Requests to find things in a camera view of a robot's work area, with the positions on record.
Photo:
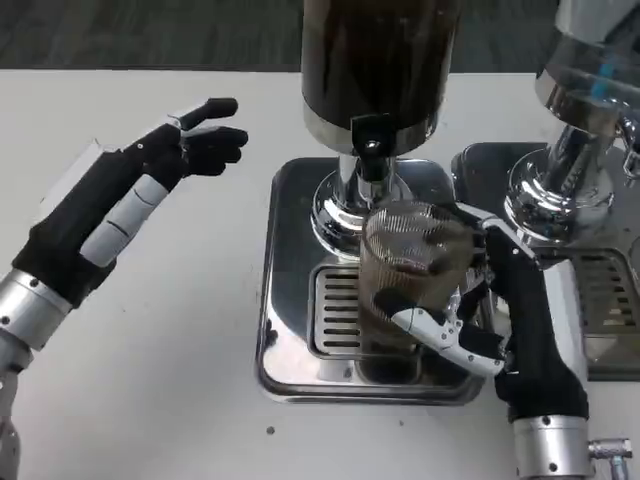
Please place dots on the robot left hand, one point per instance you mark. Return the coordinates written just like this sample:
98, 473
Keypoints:
100, 195

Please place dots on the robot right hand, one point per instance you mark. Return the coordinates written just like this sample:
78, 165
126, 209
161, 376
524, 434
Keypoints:
530, 320

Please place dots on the clear ribbed glass cup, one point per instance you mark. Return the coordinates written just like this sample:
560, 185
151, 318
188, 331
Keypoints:
410, 250

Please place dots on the robot left arm silver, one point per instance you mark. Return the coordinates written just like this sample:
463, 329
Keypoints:
25, 310

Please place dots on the robot right arm silver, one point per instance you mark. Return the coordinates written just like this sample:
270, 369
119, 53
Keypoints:
550, 450

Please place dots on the steel drip grid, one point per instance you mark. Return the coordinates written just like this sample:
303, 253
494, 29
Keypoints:
610, 290
335, 310

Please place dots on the steel dispenser base tray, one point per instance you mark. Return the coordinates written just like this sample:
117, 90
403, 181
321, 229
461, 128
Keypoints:
480, 170
290, 240

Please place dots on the chrome dispenser tap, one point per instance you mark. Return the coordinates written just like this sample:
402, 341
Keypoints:
631, 145

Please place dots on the black dispenser tap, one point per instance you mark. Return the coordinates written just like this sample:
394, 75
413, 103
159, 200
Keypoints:
370, 145

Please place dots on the drink dispenser with clear tank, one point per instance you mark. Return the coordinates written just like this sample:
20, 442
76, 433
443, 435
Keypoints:
575, 75

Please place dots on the drink dispenser with dark tank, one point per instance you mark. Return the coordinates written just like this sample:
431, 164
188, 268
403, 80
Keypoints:
380, 60

